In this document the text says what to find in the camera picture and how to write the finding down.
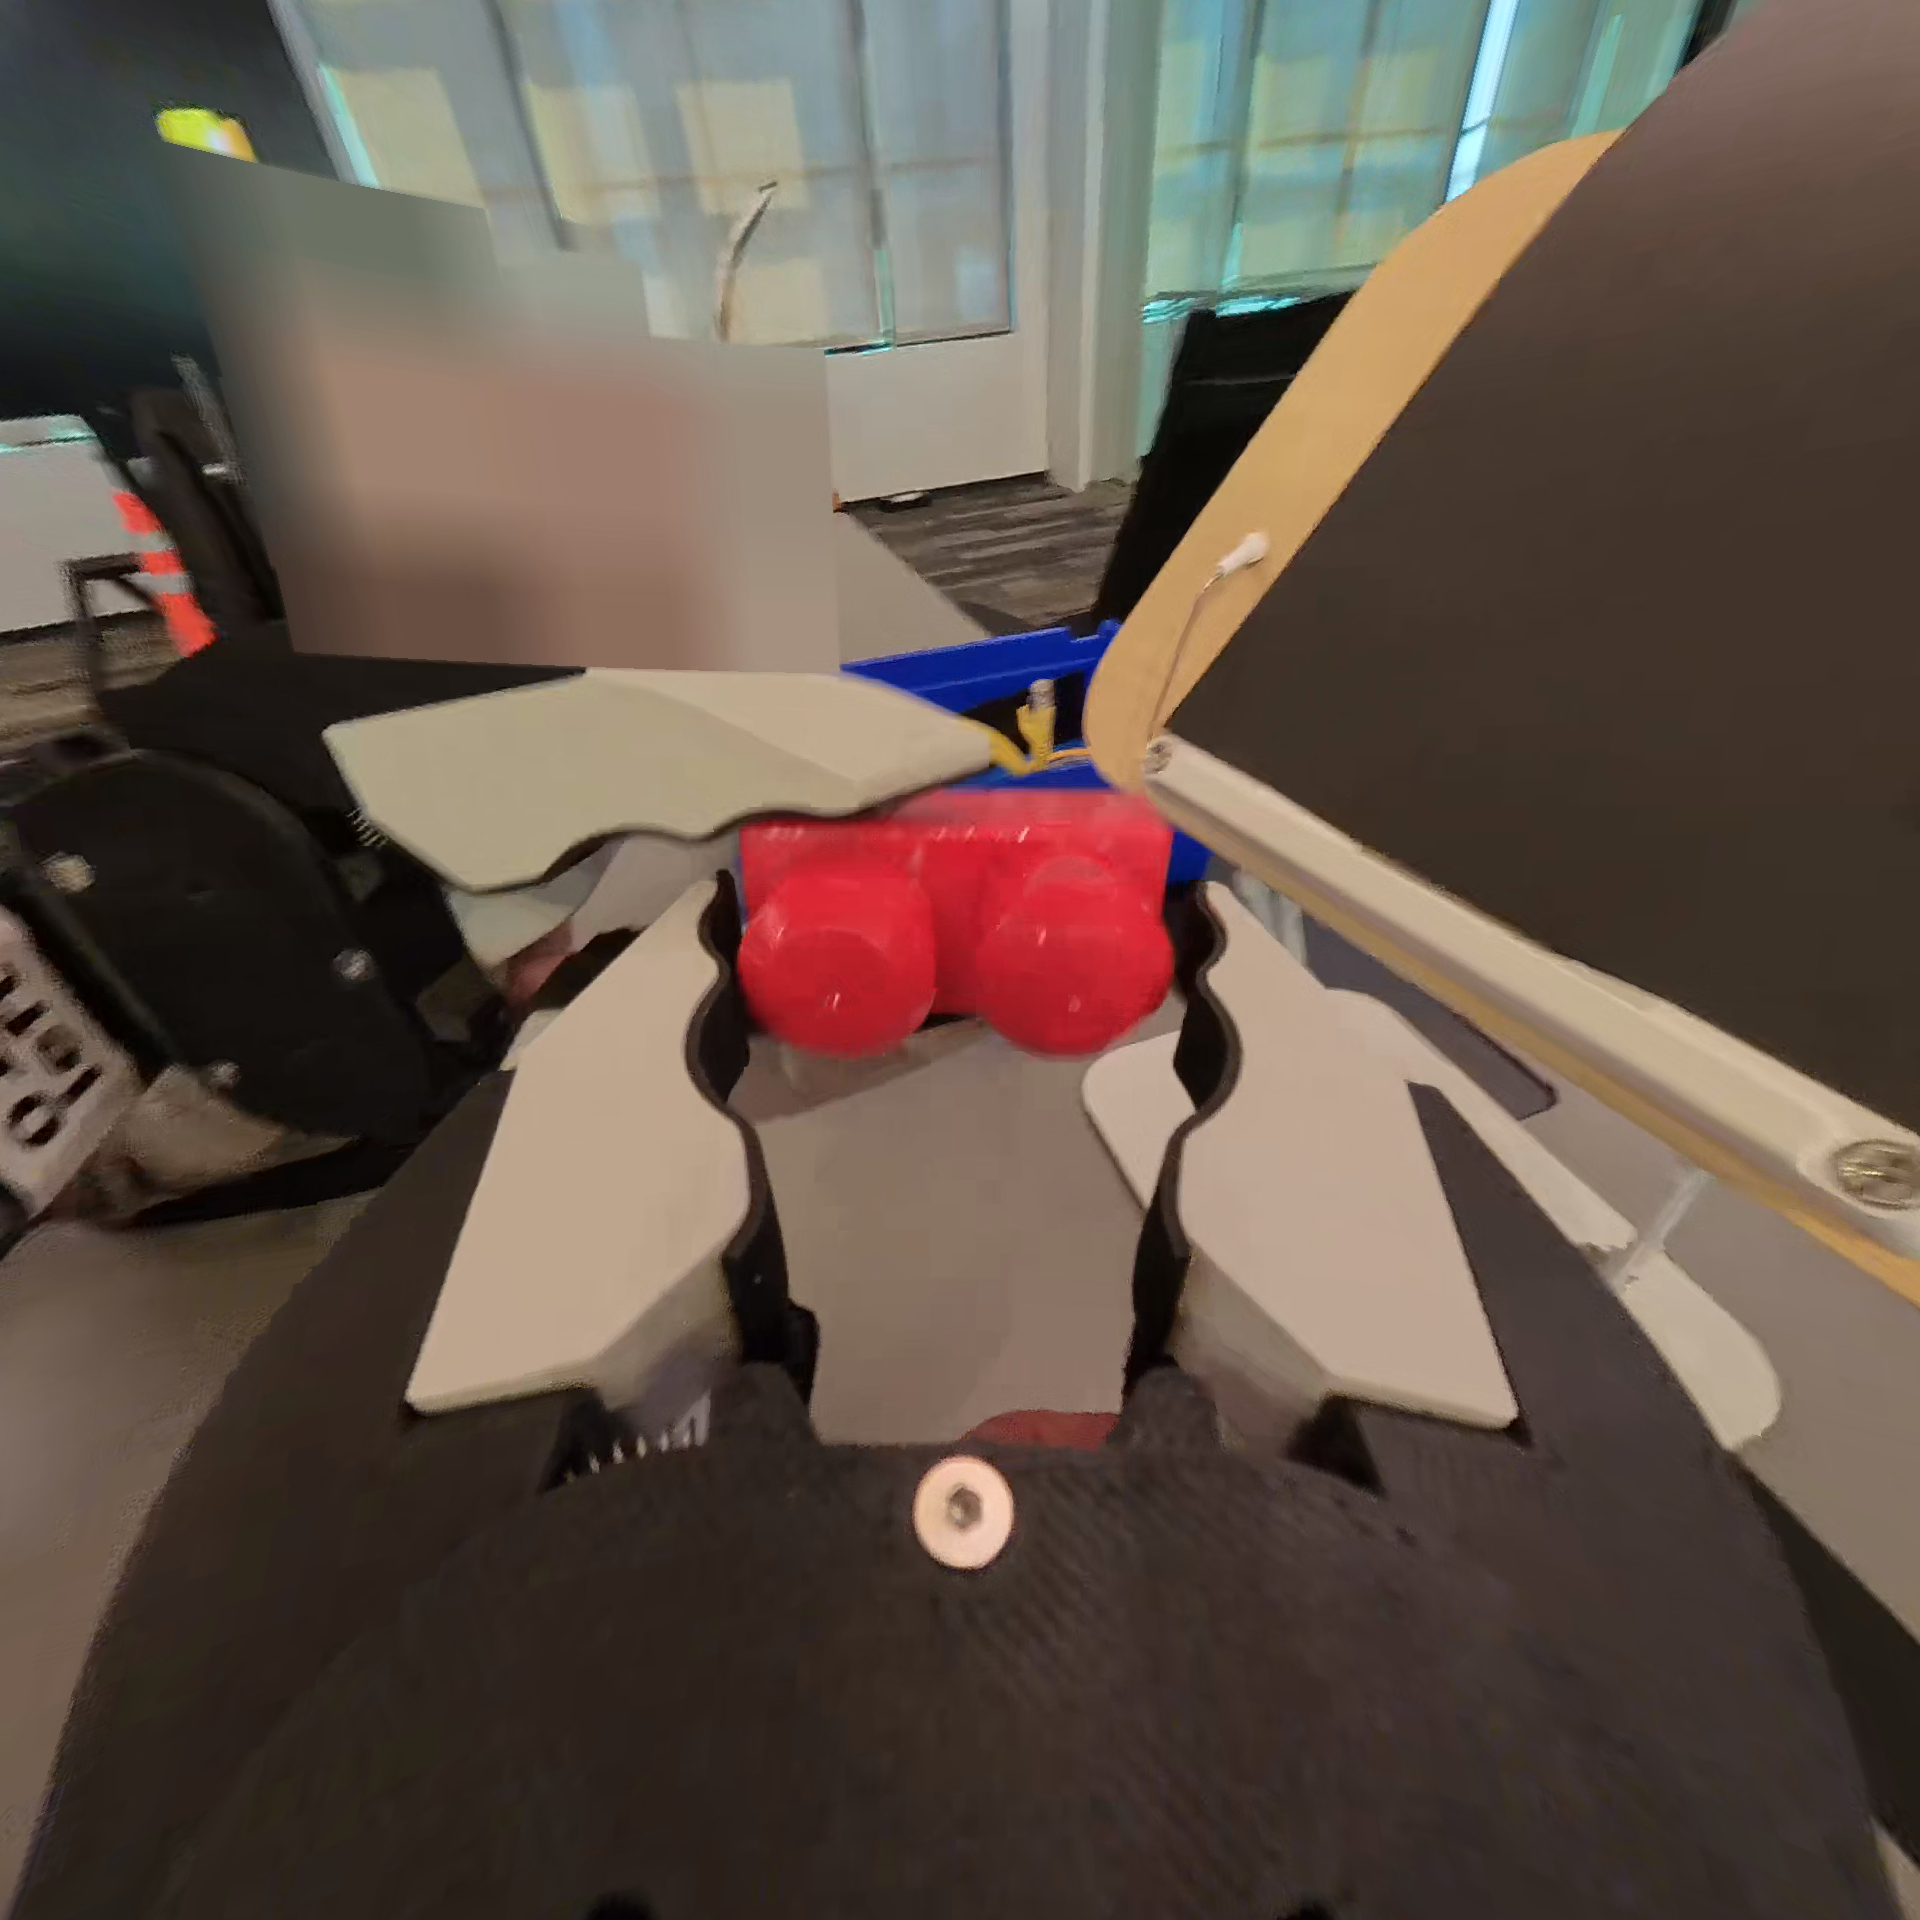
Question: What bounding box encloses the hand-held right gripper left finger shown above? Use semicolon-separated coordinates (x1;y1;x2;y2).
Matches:
403;883;758;1418

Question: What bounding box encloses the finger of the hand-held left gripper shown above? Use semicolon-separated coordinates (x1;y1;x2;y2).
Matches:
446;841;728;1008
323;668;999;897

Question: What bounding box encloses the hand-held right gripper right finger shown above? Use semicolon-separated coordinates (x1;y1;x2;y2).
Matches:
1121;883;1519;1436

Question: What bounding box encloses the red plastic block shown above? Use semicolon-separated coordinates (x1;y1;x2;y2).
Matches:
735;786;1176;1062

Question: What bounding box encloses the orange traffic cone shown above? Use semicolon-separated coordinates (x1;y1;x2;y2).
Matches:
111;490;221;659

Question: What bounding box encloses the blue plastic bin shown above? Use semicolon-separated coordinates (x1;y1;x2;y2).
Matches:
848;623;1208;889

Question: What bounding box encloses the black mesh chair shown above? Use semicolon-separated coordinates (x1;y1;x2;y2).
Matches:
1092;289;1357;636

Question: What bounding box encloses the black backdrop board stand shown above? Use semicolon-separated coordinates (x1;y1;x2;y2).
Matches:
1083;0;1920;1299

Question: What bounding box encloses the black wall screen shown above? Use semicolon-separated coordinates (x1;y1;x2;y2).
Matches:
0;0;339;427

